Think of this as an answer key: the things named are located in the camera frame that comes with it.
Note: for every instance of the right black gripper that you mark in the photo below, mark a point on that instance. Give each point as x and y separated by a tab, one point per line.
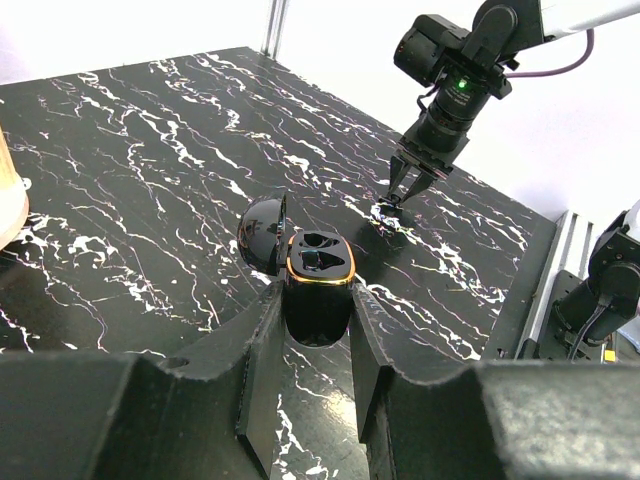
433	142

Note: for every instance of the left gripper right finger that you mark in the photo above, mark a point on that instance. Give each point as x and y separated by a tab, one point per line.
423	415

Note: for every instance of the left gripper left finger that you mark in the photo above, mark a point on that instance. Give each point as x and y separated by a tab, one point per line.
207	412

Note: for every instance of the black earbud charging case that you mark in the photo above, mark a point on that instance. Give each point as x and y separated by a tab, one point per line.
318	269

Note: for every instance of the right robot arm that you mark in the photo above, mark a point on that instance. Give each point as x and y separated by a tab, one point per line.
462	69

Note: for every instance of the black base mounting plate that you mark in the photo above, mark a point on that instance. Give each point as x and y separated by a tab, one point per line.
582	316

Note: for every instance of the pink three-tier wooden shelf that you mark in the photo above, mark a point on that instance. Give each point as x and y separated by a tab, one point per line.
14	199

